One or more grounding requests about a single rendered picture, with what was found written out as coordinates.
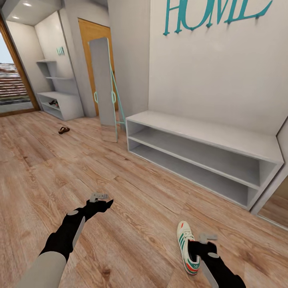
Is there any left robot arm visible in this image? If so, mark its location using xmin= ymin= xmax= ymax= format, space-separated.
xmin=14 ymin=193 xmax=114 ymax=288

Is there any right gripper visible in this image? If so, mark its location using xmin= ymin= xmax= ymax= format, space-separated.
xmin=188 ymin=240 xmax=217 ymax=256

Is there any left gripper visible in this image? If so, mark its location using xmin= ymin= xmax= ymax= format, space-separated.
xmin=86 ymin=200 xmax=114 ymax=216

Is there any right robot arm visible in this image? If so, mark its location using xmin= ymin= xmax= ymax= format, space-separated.
xmin=188 ymin=232 xmax=246 ymax=288

